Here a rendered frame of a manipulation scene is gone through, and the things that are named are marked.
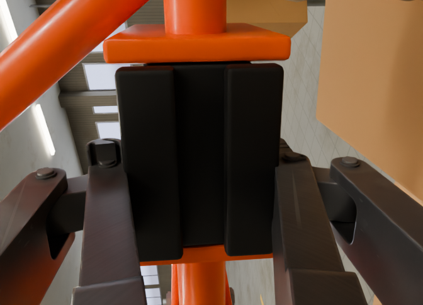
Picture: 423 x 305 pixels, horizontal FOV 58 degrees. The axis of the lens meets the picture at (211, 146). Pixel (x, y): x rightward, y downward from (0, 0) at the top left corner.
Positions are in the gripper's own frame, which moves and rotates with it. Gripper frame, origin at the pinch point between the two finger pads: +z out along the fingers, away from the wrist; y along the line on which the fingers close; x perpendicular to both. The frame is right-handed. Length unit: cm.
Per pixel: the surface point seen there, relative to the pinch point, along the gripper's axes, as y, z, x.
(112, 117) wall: -182, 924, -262
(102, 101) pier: -191, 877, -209
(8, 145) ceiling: -287, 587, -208
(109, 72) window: -170, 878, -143
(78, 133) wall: -275, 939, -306
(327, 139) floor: 113, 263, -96
